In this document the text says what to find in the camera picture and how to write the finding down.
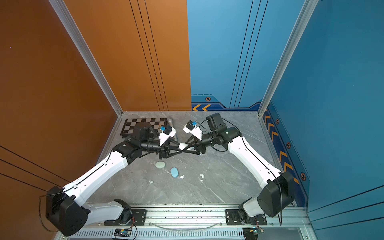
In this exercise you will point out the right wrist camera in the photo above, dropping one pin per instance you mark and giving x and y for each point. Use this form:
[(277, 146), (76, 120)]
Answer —
[(193, 129)]

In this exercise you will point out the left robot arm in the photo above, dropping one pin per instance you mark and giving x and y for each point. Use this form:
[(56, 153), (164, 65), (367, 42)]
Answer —
[(67, 208)]

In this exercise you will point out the circuit board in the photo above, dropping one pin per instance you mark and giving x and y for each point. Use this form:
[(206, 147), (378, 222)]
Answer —
[(122, 234), (252, 233)]

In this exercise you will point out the blue charging case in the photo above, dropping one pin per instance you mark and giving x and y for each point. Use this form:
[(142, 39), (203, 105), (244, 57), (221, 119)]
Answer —
[(174, 172)]

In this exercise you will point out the aluminium front rail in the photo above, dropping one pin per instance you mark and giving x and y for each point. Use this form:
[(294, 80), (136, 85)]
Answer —
[(213, 215)]

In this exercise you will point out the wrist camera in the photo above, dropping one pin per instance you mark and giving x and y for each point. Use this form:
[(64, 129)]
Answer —
[(193, 129), (167, 132)]

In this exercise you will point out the white charging case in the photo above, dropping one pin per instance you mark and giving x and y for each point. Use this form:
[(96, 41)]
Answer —
[(182, 146)]

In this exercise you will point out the green charging case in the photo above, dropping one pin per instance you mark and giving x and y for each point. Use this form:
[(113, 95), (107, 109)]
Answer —
[(160, 164)]

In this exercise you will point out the right circuit board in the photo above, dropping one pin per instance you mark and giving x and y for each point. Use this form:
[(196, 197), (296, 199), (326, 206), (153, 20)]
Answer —
[(252, 233)]

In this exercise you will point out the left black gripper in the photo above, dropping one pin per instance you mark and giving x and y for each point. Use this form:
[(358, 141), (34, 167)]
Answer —
[(165, 152)]

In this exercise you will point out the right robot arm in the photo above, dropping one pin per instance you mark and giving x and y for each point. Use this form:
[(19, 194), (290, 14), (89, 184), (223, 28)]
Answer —
[(278, 188)]

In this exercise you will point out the left circuit board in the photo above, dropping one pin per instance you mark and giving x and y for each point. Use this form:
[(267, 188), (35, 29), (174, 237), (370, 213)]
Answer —
[(122, 234)]

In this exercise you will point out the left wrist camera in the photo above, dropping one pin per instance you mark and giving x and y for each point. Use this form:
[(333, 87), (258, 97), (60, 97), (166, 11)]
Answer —
[(167, 132)]

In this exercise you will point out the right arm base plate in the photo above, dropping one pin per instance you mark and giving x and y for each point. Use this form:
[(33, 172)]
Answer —
[(233, 218)]

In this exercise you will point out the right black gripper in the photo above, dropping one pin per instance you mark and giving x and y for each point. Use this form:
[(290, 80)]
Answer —
[(199, 145)]

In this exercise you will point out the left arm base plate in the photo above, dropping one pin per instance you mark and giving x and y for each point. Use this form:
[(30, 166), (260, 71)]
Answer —
[(135, 216)]

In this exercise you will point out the black white chessboard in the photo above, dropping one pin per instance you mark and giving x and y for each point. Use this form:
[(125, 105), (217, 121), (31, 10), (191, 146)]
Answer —
[(129, 124)]

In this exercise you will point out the silver microphone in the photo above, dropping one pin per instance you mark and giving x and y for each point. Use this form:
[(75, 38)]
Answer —
[(170, 123)]

